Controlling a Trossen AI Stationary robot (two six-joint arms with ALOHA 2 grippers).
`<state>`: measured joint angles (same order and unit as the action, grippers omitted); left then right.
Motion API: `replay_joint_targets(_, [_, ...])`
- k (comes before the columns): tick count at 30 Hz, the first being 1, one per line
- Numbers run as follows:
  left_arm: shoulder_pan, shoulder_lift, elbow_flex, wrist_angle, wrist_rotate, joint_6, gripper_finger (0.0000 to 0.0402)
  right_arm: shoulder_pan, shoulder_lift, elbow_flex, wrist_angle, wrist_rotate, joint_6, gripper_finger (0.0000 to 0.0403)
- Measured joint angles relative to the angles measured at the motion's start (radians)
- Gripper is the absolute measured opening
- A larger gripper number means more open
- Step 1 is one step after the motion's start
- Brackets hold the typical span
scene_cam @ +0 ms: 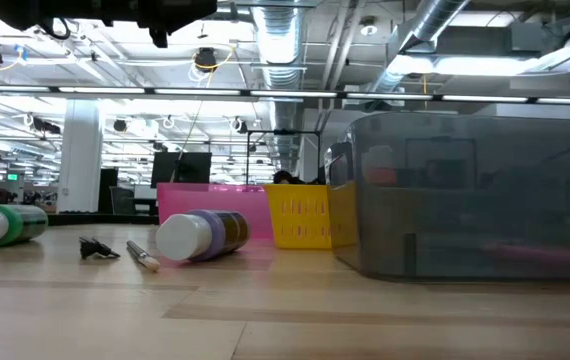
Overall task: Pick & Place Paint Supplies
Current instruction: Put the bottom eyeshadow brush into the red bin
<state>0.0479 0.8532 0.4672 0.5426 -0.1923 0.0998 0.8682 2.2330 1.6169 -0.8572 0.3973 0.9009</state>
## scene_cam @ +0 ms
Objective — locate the grey translucent plastic bin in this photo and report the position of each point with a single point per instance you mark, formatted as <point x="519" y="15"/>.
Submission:
<point x="515" y="210"/>

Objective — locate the purple paint bottle white cap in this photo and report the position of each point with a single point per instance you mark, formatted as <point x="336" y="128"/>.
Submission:
<point x="185" y="236"/>

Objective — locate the orange paint bottle white cap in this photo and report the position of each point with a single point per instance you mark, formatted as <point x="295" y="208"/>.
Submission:
<point x="382" y="176"/>

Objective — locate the small black clip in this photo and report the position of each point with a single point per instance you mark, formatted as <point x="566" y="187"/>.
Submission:
<point x="90" y="247"/>

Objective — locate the green paint bottle white cap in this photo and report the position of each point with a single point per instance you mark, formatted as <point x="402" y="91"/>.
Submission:
<point x="25" y="222"/>

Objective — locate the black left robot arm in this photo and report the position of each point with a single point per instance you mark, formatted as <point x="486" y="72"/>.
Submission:
<point x="40" y="10"/>

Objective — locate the long light bar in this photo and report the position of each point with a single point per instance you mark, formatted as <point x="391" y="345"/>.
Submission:
<point x="285" y="93"/>

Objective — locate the black computer monitor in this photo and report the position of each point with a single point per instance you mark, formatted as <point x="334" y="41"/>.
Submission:
<point x="195" y="167"/>

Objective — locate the white building pillar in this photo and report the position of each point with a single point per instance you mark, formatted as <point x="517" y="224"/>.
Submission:
<point x="80" y="160"/>

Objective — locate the dark cabinet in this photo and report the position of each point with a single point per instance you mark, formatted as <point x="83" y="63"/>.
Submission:
<point x="107" y="190"/>

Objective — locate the person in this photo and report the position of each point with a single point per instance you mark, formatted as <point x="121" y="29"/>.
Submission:
<point x="283" y="176"/>

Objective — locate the pink plastic tray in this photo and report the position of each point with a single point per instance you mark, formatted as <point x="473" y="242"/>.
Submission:
<point x="205" y="205"/>

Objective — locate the grey office chair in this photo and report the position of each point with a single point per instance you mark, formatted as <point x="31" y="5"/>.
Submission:
<point x="121" y="200"/>

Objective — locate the pink elongated object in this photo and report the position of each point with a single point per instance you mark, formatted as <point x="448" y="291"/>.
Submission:
<point x="120" y="226"/>

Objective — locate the green exit sign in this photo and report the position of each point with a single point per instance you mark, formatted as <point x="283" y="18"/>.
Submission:
<point x="12" y="176"/>

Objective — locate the yellow plastic basket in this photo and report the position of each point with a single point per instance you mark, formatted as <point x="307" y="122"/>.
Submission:
<point x="300" y="215"/>

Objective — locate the silver round ventilation duct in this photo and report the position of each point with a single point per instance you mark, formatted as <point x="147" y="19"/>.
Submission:
<point x="277" y="40"/>

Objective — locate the black metal stand frame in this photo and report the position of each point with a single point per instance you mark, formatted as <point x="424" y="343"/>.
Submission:
<point x="285" y="132"/>

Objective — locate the black metal table frame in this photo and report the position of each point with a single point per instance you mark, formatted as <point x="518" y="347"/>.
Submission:
<point x="95" y="219"/>

